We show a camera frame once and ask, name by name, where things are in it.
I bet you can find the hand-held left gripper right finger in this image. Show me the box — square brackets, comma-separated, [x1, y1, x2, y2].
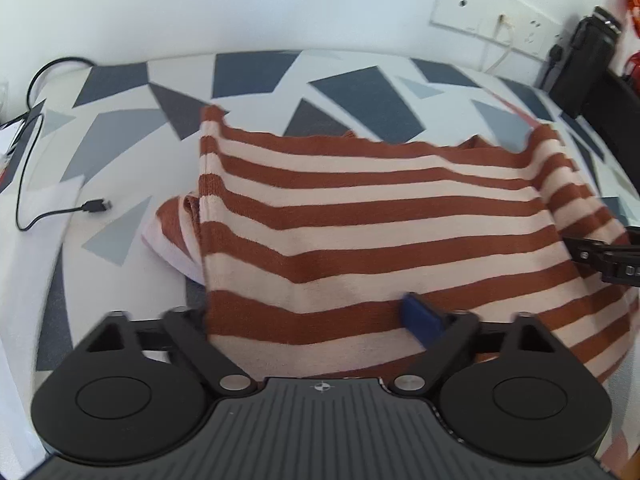
[389, 291, 558, 395]

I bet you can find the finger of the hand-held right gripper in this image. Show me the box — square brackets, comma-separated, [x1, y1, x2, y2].
[562, 227, 640, 288]

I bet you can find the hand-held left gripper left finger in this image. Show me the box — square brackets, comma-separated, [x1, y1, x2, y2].
[82, 306, 257, 397]

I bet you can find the brown white striped sweater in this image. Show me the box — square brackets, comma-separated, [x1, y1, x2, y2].
[141, 105, 640, 386]

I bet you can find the geometric patterned tablecloth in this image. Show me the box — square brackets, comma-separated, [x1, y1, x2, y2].
[0, 49, 640, 480]

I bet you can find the black usb cable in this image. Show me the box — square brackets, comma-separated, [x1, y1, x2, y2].
[15, 56, 112, 233]

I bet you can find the black plug with cable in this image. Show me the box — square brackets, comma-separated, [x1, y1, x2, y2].
[537, 42, 566, 88]

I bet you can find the white cable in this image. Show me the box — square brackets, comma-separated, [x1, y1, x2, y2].
[482, 14, 516, 75]

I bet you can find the white wall socket panel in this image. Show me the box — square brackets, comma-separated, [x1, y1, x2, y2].
[430, 0, 566, 58]

